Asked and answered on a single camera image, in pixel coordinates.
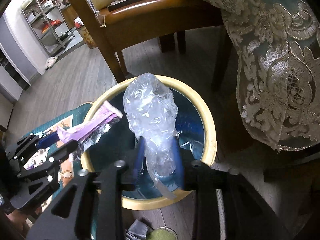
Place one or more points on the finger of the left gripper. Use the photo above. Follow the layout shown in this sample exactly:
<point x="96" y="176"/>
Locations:
<point x="54" y="161"/>
<point x="27" y="146"/>

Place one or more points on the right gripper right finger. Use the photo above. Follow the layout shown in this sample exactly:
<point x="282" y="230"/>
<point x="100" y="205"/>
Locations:
<point x="195" y="175"/>

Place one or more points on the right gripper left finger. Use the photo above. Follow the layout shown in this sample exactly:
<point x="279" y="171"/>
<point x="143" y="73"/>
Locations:
<point x="123" y="174"/>

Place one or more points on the purple foil wrapper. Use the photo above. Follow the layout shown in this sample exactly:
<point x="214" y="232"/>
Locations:
<point x="89" y="133"/>

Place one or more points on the clear plastic bag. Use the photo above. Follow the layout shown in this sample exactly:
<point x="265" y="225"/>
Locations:
<point x="151" y="112"/>

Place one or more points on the teal yellow-rimmed trash bin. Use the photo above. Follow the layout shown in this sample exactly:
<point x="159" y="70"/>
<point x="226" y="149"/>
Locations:
<point x="194" y="123"/>

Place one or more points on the floral yellow trash bin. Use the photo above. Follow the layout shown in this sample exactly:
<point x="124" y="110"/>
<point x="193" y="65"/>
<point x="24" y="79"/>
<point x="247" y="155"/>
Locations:
<point x="84" y="33"/>

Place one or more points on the teal patterned mat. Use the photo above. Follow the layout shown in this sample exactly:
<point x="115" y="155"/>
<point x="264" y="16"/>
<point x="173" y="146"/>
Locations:
<point x="69" y="167"/>

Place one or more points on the green slipper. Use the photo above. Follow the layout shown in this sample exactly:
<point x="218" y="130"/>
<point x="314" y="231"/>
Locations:
<point x="162" y="233"/>

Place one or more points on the white slippers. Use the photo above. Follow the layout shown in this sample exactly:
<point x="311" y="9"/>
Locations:
<point x="50" y="62"/>

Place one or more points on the metal shelf rack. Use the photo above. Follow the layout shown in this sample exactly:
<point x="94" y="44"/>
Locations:
<point x="48" y="24"/>

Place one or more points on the wooden chair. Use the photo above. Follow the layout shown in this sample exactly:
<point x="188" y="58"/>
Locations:
<point x="142" y="21"/>

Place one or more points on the lace embroidered tablecloth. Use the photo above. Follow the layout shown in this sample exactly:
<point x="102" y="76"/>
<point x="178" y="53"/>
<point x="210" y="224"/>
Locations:
<point x="277" y="86"/>

